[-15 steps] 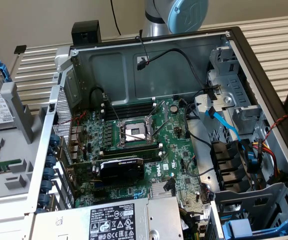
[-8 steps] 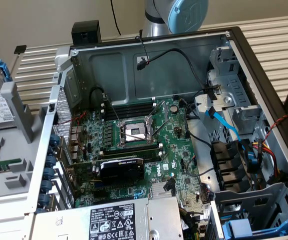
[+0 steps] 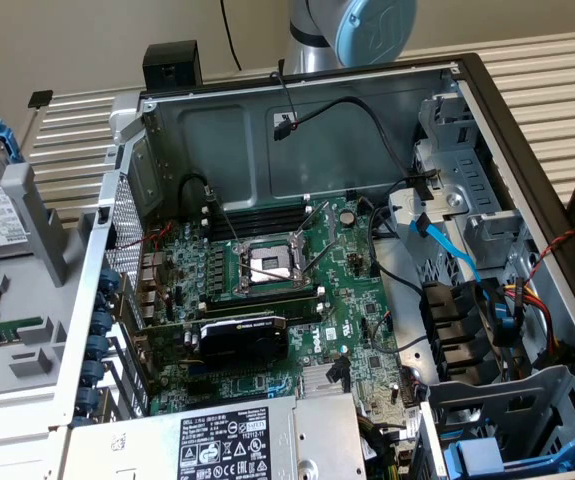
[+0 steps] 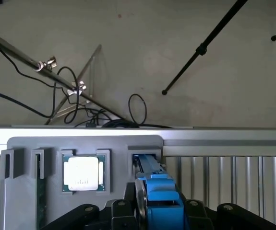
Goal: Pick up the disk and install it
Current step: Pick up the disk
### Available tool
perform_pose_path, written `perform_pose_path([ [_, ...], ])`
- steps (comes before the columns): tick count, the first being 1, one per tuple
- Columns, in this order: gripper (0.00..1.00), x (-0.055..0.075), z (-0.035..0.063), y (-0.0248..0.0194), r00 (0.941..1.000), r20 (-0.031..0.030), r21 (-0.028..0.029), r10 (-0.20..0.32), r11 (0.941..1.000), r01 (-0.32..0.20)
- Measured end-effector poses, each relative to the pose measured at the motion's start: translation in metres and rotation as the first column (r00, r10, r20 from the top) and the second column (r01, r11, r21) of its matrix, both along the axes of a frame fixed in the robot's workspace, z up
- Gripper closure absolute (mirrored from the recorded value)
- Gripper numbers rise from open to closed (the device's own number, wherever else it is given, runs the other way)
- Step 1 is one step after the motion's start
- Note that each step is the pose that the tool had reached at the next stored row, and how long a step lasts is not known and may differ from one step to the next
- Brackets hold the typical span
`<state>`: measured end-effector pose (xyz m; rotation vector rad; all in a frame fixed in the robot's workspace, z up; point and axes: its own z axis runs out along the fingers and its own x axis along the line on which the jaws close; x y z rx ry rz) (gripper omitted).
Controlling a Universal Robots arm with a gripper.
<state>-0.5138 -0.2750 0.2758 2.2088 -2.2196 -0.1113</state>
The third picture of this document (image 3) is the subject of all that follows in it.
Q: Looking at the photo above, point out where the blue wire with pull tab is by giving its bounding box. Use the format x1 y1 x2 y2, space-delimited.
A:
481 279 521 349

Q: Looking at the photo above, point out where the red yellow power wire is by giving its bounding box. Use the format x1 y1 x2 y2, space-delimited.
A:
501 277 575 374

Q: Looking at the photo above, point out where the metal socket cover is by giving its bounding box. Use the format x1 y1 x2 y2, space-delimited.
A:
289 199 341 286

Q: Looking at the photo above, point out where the black RAM slot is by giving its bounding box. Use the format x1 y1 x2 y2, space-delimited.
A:
211 207 311 226
200 207 314 234
200 193 314 219
206 284 326 301
200 289 326 307
211 219 311 241

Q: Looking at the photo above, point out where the CPU socket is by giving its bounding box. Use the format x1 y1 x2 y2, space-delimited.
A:
231 234 313 296

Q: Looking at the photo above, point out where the thin metal locking lever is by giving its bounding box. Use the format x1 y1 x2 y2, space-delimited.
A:
236 262 298 282
209 194 243 250

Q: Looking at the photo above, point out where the green RAM stick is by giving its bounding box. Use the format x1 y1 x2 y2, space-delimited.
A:
200 294 324 321
0 317 43 354

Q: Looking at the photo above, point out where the green Dell motherboard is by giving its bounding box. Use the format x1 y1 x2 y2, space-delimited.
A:
134 192 418 451

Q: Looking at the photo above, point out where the black graphics card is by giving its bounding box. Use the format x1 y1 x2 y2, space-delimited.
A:
134 312 291 374

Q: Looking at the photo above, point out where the open grey PC case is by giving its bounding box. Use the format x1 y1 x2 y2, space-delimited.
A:
49 52 575 480

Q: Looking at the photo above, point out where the silver chipset heat sink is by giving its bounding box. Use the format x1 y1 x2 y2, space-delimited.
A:
300 367 354 400

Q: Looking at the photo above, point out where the grey power supply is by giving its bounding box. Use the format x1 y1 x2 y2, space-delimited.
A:
64 392 368 480

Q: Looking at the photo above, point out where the black box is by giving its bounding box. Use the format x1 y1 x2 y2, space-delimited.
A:
142 40 203 92

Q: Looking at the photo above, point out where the grey parts rack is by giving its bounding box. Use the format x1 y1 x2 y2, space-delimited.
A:
0 162 101 416

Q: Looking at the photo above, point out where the black wire with flat plug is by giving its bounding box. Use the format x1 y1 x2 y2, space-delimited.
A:
271 97 418 181

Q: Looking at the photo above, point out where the short black looped cable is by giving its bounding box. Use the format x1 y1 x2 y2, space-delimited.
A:
178 171 218 214

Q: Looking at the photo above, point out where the long thin black cable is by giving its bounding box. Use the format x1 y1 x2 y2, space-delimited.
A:
366 177 426 301

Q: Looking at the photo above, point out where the thin black tether wire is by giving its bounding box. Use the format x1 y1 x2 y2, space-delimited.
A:
270 69 301 130

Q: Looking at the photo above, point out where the black wire with angled plug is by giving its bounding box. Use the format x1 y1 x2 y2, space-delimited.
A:
327 355 353 396

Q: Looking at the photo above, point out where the black cable clip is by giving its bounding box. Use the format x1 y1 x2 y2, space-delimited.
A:
402 168 442 202

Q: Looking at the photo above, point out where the thin red wire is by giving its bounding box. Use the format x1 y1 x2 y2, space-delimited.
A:
115 221 174 304

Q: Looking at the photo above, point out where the blue flat data wire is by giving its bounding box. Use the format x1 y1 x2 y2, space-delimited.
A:
409 212 483 286

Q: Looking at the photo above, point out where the black finned plastic bracket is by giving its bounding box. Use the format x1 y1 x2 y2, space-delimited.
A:
419 280 501 386

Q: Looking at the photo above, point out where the sleeved yellow black wire bundle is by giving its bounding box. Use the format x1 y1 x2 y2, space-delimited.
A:
356 417 418 480

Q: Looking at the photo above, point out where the twisted red black wire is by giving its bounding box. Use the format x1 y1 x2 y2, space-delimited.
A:
527 225 575 291

